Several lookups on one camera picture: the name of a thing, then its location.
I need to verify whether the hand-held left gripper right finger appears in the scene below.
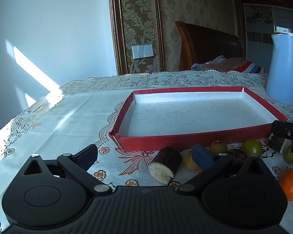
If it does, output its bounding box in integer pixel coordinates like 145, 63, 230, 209
178, 144, 281, 197

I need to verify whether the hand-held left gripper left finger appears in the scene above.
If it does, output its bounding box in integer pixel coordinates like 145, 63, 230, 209
20, 144, 113, 196

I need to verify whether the brown round fruit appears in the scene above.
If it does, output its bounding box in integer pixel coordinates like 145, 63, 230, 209
182, 150, 199, 170
209, 140, 228, 156

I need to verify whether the small eggplant piece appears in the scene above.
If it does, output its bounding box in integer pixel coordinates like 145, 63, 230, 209
269, 136, 287, 153

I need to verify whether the dark brown patchy fruit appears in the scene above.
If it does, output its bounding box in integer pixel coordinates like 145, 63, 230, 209
228, 149, 248, 162

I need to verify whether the large eggplant piece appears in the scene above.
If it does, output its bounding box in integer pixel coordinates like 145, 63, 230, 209
147, 147, 183, 185

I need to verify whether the large orange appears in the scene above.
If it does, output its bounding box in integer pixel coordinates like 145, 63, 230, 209
278, 168, 293, 201

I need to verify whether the red shallow cardboard box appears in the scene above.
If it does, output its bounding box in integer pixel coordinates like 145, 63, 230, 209
109, 86, 288, 152

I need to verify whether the cream lace tablecloth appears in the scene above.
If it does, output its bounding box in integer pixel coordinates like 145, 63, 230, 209
0, 69, 293, 234

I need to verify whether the light blue electric kettle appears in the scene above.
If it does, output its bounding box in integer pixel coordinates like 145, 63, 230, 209
266, 30, 293, 106

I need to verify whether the striped blanket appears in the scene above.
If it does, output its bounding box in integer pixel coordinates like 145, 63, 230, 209
231, 62, 269, 74

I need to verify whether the peach patterned blanket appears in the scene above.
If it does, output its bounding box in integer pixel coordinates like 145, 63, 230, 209
191, 58, 247, 72

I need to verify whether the light blue cloth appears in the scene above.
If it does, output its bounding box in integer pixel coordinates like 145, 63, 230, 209
206, 56, 225, 64

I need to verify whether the wardrobe with sliding doors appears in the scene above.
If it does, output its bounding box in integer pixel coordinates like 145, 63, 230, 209
239, 0, 293, 71

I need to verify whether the brown wooden headboard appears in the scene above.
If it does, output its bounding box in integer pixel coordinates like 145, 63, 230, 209
175, 21, 243, 71

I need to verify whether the gold framed wallpaper panel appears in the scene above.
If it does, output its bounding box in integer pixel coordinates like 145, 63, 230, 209
108, 0, 165, 75

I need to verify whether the white wall switch panel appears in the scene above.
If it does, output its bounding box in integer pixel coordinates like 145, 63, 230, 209
132, 44, 154, 59

